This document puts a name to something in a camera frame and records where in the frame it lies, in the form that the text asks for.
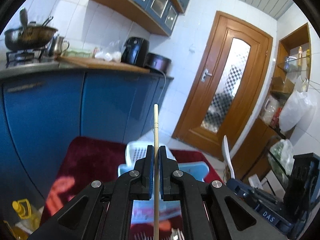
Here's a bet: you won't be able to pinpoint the blue lower kitchen cabinets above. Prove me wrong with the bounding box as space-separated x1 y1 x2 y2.
1 67 171 220

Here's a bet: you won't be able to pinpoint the wooden shelf unit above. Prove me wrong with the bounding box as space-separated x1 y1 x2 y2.
232 24 310 183

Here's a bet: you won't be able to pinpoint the yellow oil bottle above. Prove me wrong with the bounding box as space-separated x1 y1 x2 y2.
12 198 41 231

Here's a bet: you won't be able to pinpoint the beige wooden chopstick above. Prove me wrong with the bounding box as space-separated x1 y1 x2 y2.
153 104 159 240

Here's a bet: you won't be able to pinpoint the dark steel wok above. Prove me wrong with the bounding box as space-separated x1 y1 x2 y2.
4 26 58 51

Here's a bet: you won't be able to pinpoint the black air fryer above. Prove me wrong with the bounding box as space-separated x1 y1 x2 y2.
121 37 150 67

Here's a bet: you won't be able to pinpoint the dark round cooker pot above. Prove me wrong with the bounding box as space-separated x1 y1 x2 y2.
144 53 171 74

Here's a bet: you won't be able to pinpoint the gas stove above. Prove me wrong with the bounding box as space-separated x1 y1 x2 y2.
5 46 56 68

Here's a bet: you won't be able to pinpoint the wooden door with glass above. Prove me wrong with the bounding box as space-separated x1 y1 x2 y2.
172 11 273 160

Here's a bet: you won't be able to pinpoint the light blue utensil box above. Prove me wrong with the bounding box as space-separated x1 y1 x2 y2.
118 141 209 224

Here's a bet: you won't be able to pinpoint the white plastic bag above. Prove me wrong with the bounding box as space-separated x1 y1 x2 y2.
279 90 318 132

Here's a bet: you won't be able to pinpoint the white plastic spoon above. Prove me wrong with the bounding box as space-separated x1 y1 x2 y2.
222 135 235 179

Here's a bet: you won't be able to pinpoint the wooden cutting board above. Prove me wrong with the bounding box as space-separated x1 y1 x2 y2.
57 56 150 73

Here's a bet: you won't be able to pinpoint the steel kettle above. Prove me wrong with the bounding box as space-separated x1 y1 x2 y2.
46 34 70 57

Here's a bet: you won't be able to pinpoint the silver door handle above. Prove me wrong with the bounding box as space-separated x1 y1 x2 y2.
201 68 212 82

